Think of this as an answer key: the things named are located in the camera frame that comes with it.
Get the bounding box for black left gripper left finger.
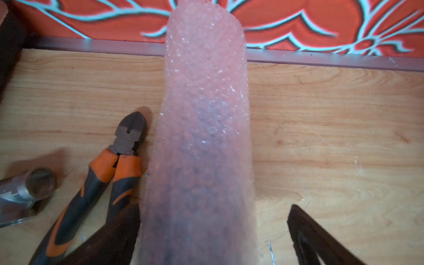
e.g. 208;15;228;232
59;204;140;265

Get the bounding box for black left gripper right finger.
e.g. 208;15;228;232
287;204;364;265

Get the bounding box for narrow bubble bundle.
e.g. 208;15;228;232
132;1;259;265

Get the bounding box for orange black pliers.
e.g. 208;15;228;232
30;112;148;265

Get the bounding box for metal tee pipe fitting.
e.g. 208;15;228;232
1;167;56;227

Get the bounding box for orange plastic tool case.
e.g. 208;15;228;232
1;1;28;99

